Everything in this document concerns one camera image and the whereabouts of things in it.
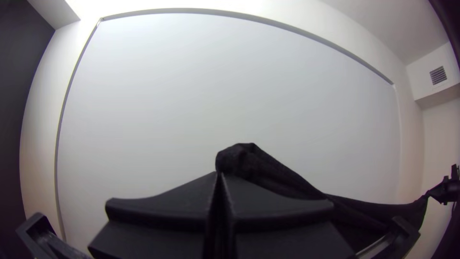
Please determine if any white ventilation grille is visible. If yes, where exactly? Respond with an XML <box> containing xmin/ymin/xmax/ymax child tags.
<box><xmin>428</xmin><ymin>65</ymin><xmax>449</xmax><ymax>86</ymax></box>

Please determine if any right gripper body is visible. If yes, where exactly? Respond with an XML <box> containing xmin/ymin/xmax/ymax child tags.
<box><xmin>426</xmin><ymin>164</ymin><xmax>460</xmax><ymax>206</ymax></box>

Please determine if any black t-shirt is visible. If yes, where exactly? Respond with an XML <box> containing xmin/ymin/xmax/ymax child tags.
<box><xmin>215</xmin><ymin>142</ymin><xmax>430</xmax><ymax>233</ymax></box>

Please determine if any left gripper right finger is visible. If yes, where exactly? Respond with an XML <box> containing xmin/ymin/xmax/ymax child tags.
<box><xmin>221</xmin><ymin>172</ymin><xmax>356</xmax><ymax>259</ymax></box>

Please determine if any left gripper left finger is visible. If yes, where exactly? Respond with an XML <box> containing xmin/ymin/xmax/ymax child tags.
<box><xmin>87</xmin><ymin>171</ymin><xmax>221</xmax><ymax>259</ymax></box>

